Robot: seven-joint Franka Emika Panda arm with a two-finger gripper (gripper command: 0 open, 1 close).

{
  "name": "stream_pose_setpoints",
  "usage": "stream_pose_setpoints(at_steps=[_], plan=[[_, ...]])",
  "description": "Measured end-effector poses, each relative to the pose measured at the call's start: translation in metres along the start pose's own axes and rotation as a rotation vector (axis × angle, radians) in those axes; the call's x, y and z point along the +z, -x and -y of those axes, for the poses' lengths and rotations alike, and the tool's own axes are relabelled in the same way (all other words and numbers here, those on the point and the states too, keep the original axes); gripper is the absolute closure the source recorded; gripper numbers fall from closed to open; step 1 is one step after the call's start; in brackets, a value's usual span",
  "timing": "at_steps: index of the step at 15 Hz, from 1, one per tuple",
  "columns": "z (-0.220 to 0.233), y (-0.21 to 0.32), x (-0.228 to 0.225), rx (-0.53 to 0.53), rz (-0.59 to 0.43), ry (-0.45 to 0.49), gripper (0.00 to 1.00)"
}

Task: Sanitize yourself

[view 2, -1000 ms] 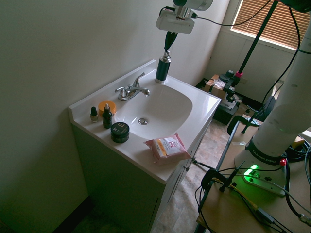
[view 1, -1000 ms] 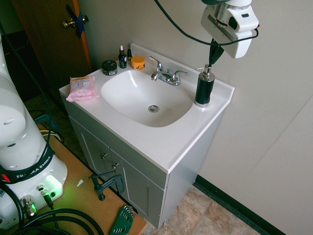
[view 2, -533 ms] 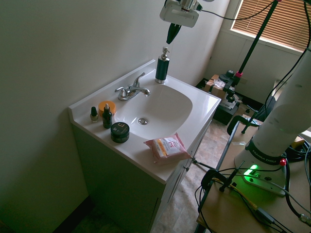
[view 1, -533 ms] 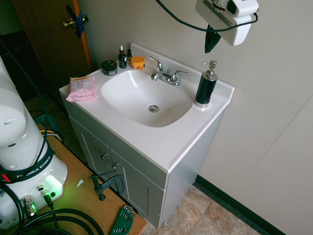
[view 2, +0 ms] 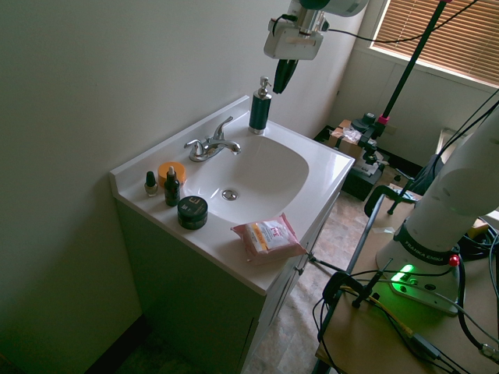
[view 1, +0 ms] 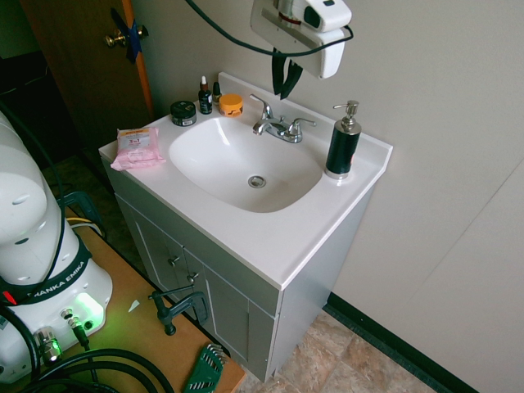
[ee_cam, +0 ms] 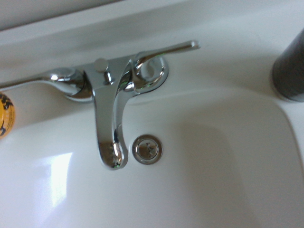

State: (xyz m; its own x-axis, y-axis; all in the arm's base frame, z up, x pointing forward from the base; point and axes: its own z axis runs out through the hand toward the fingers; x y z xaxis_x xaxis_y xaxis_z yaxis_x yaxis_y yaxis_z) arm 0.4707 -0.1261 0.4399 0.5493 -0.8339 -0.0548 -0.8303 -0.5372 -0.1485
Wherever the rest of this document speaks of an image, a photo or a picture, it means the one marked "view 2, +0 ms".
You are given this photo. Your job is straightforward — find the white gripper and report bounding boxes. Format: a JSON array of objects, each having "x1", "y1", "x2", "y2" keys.
[{"x1": 263, "y1": 25, "x2": 326, "y2": 95}]

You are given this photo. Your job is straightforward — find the dark soap pump dispenser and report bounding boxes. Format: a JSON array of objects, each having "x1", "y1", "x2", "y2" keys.
[{"x1": 248, "y1": 76, "x2": 273, "y2": 136}]

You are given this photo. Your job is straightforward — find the brown cardboard box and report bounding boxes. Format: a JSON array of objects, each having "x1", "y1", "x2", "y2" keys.
[{"x1": 328, "y1": 118, "x2": 366, "y2": 157}]

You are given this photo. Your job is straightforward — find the white sink vanity top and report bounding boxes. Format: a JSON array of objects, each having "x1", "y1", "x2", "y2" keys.
[{"x1": 109, "y1": 94, "x2": 356, "y2": 296}]

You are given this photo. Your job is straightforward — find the chrome faucet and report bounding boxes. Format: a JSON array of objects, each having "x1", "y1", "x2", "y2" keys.
[{"x1": 183, "y1": 115, "x2": 242, "y2": 163}]

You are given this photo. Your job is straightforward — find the orange round jar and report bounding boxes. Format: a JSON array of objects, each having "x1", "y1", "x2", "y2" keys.
[{"x1": 157, "y1": 161, "x2": 188, "y2": 189}]

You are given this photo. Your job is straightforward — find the black C clamp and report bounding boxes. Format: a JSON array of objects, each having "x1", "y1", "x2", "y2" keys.
[
  {"x1": 363, "y1": 184, "x2": 423, "y2": 220},
  {"x1": 321, "y1": 258, "x2": 395, "y2": 309}
]

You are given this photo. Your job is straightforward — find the dark dropper bottle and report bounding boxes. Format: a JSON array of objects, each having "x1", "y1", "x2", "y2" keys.
[{"x1": 163, "y1": 165, "x2": 182, "y2": 207}]

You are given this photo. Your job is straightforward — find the pink wet wipes pack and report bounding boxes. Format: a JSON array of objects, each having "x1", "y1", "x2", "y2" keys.
[{"x1": 230, "y1": 212, "x2": 308, "y2": 267}]

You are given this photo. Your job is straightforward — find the brown window blinds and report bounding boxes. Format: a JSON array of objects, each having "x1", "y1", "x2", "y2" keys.
[{"x1": 369, "y1": 0, "x2": 499, "y2": 90}]

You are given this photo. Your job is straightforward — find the black round jar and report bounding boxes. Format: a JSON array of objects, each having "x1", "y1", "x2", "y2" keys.
[{"x1": 176, "y1": 195, "x2": 209, "y2": 231}]

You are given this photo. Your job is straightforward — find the small nail polish bottle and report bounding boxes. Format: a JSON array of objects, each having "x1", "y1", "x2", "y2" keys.
[{"x1": 143, "y1": 171, "x2": 160, "y2": 198}]

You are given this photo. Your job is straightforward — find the white vanity cabinet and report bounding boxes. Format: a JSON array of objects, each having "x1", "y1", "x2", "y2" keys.
[{"x1": 114, "y1": 194, "x2": 337, "y2": 374}]

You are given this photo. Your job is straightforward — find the wooden robot table board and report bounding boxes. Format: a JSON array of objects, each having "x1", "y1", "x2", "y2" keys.
[{"x1": 314, "y1": 193, "x2": 499, "y2": 374}]

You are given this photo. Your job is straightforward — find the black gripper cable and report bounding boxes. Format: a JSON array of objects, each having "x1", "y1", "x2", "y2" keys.
[{"x1": 326, "y1": 0, "x2": 480, "y2": 43}]

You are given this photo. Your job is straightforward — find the black camera stand pole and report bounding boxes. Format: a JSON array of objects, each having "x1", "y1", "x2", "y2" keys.
[{"x1": 376, "y1": 0, "x2": 450, "y2": 138}]

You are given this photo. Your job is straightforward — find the yellow cable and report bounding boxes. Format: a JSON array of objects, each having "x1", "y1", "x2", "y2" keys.
[{"x1": 366, "y1": 292, "x2": 414, "y2": 337}]

